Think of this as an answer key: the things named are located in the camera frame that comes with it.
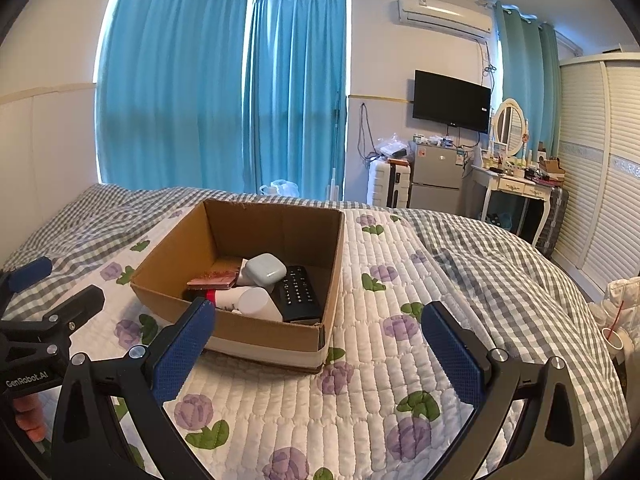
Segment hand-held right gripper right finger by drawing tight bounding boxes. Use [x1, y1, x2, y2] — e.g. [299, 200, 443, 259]
[415, 301, 586, 480]

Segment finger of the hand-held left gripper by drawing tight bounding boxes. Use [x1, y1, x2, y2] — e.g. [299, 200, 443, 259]
[42, 284, 106, 335]
[0, 256, 54, 306]

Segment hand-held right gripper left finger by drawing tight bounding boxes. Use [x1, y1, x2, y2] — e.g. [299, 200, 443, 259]
[50, 297, 217, 480]

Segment white bottle with red cap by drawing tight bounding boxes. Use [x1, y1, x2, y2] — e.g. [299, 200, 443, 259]
[206, 287, 251, 314]

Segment pink floral card case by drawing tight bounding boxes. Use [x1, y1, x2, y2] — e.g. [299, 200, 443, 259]
[187, 269, 241, 291]

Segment white cylindrical bottle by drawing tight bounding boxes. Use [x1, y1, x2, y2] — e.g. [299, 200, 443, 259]
[237, 286, 283, 322]

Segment white earbuds case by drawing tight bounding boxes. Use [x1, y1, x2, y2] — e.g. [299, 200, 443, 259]
[245, 254, 287, 285]

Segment black remote control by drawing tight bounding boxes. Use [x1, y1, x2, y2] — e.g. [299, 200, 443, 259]
[277, 265, 322, 323]

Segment person's left hand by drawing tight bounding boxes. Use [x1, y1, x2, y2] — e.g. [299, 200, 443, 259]
[12, 392, 46, 443]

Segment white padded headboard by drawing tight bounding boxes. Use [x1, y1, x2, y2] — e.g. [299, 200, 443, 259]
[0, 82, 98, 266]

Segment white floral quilt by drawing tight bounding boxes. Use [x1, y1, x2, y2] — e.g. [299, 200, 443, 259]
[30, 205, 506, 480]

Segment grey suitcase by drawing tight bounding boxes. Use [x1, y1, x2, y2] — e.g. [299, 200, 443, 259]
[537, 187, 570, 260]

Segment white cloth bundle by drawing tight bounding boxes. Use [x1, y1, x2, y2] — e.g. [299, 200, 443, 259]
[590, 275, 640, 361]

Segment small grey fridge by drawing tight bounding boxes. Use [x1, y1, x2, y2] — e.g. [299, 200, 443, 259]
[409, 141, 463, 209]

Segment white dressing table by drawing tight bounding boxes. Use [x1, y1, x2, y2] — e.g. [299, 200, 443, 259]
[470, 160, 558, 248]

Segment white suitcase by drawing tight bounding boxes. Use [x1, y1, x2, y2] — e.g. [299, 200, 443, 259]
[367, 159, 413, 209]

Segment white plastic bag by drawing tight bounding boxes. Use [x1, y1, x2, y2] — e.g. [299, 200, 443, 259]
[259, 179, 301, 197]

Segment clear plastic bag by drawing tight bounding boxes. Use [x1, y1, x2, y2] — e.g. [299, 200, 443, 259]
[377, 135, 416, 161]

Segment white slatted wardrobe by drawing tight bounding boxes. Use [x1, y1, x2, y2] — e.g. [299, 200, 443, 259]
[550, 52, 640, 301]

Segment wide blue curtain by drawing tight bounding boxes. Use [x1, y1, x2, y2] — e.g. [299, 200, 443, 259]
[95, 0, 258, 194]

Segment white oval mirror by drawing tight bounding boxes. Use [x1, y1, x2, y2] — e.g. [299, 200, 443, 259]
[491, 98, 529, 158]

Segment narrow blue curtain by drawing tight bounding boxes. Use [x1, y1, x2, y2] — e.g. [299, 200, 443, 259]
[492, 0, 563, 156]

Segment white air conditioner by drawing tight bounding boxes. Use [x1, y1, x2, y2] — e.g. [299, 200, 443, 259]
[397, 0, 493, 40]

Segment hanging wall cables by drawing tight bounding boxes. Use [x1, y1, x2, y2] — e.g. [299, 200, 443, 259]
[360, 102, 383, 161]

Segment black wall television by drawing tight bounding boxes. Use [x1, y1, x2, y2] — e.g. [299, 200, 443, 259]
[413, 70, 492, 135]

